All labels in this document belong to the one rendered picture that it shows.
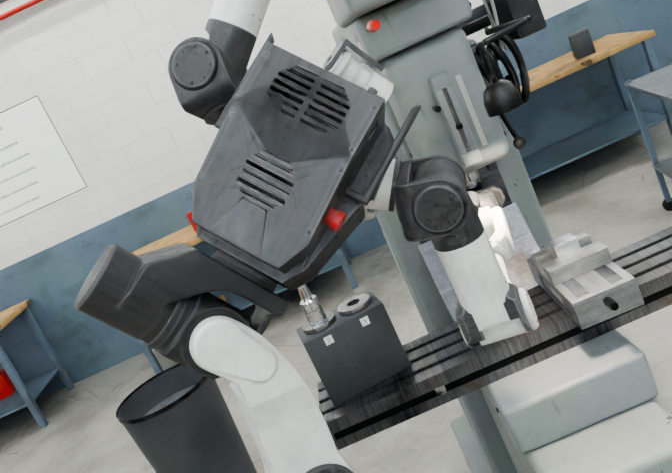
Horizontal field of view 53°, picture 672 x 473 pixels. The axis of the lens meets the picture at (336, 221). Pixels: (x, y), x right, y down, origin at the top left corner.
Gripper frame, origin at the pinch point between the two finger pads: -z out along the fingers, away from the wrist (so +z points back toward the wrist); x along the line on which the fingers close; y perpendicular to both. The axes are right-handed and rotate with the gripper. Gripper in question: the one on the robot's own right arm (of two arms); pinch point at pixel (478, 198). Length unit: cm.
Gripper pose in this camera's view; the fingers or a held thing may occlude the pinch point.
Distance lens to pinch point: 169.4
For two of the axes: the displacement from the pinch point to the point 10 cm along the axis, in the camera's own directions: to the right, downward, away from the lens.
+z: -1.9, 3.1, -9.3
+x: -8.9, 3.4, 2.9
